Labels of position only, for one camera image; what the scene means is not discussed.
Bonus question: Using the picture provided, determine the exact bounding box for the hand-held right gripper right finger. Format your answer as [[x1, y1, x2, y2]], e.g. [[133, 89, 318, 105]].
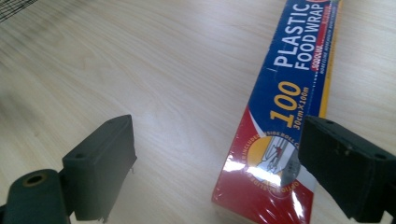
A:
[[297, 115, 396, 224]]

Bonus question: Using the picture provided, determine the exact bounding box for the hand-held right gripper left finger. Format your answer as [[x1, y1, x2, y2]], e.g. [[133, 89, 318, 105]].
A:
[[62, 114, 138, 223]]

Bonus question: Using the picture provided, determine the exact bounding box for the blue and red wrap box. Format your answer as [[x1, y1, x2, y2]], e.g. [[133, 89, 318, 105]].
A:
[[211, 0, 344, 224]]

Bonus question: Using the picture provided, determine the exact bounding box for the black mesh mat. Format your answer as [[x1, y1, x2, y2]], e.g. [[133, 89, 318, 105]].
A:
[[0, 0, 37, 23]]

